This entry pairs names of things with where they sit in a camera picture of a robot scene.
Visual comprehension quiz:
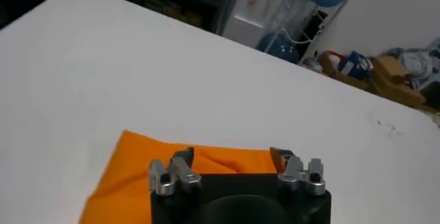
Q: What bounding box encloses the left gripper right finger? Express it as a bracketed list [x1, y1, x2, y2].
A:
[269, 146, 327, 197]

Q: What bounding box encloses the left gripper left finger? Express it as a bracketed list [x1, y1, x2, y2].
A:
[148, 146, 203, 197]

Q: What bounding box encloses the orange t-shirt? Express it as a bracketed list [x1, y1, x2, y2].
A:
[78, 129, 286, 224]

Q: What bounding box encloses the grey clothes pile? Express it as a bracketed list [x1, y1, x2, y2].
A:
[383, 38, 440, 91]

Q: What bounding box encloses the open box with white contents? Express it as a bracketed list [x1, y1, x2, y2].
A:
[318, 50, 371, 91]

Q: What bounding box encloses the clear plastic bag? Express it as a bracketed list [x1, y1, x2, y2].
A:
[302, 56, 324, 74]

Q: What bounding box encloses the blue paper bag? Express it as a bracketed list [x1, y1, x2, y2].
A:
[338, 50, 374, 81]

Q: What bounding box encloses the large open cardboard box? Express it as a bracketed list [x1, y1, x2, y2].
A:
[369, 55, 427, 108]

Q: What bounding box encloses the white metal jug rack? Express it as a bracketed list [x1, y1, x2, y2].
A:
[261, 0, 372, 65]

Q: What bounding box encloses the white water dispenser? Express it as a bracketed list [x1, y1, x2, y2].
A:
[221, 0, 298, 49]

